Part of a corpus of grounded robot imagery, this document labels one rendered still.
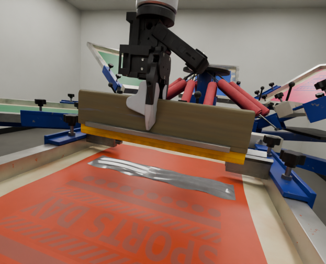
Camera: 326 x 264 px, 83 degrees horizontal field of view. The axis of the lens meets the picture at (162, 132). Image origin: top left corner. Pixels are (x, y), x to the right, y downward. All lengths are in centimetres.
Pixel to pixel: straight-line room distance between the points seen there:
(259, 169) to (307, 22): 468
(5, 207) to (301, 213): 46
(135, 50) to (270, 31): 459
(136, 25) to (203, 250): 37
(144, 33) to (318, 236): 41
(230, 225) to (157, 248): 13
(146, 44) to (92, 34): 558
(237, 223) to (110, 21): 558
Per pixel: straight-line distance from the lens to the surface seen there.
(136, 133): 37
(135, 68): 36
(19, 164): 48
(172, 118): 35
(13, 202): 40
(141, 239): 29
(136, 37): 38
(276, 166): 55
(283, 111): 83
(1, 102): 165
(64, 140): 55
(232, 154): 36
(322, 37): 509
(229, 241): 32
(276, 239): 37
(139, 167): 48
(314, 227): 36
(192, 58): 34
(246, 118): 34
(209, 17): 493
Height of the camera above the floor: 116
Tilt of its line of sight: 13 degrees down
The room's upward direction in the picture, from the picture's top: 6 degrees clockwise
